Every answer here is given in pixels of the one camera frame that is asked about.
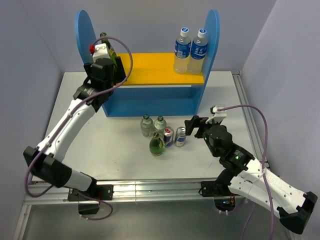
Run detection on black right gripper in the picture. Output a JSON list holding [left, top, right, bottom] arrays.
[[184, 115, 222, 157]]

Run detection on Red Bull can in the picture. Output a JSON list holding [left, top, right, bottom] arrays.
[[163, 126, 174, 148], [174, 126, 187, 147]]

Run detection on green perrier bottle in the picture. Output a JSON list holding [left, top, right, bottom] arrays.
[[101, 39, 118, 73], [149, 132, 164, 156]]

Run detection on clear glass bottle front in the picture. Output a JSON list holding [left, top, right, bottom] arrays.
[[154, 115, 167, 139]]

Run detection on clear glass bottle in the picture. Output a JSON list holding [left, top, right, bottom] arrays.
[[140, 114, 154, 137], [154, 115, 167, 139]]

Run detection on green Perrier bottle front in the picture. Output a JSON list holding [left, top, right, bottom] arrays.
[[149, 132, 164, 156]]

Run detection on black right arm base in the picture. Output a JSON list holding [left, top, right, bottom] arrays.
[[198, 180, 245, 214]]

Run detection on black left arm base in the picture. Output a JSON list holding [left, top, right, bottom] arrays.
[[67, 184, 114, 219]]

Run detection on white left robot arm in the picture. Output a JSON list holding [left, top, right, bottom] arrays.
[[23, 56, 127, 200]]

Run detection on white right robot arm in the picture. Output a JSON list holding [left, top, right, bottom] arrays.
[[184, 115, 318, 235]]

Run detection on blue and yellow wooden shelf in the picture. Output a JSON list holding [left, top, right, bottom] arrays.
[[74, 9, 220, 117]]

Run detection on left clear Pocari bottle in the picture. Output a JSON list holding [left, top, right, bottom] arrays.
[[173, 27, 191, 74]]

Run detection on clear pocari bottle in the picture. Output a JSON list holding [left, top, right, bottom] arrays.
[[187, 28, 208, 75], [173, 27, 191, 74]]

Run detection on right clear Pocari bottle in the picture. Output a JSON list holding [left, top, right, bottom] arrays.
[[187, 28, 208, 75]]

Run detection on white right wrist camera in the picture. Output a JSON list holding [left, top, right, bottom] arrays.
[[205, 104, 227, 124]]

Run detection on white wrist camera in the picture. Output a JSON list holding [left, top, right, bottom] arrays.
[[205, 104, 227, 124], [89, 43, 110, 63]]

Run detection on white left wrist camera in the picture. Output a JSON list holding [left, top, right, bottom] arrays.
[[89, 43, 110, 63]]

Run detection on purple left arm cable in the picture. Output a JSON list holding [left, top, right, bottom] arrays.
[[24, 36, 134, 222]]

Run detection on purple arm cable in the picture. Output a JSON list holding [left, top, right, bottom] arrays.
[[24, 36, 134, 222], [218, 104, 277, 240]]

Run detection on aluminium front rail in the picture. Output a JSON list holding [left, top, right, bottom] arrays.
[[23, 178, 229, 205]]

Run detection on aluminium side rail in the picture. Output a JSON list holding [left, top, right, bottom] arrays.
[[231, 71, 264, 161]]

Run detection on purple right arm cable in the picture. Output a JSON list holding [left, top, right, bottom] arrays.
[[218, 104, 277, 240]]

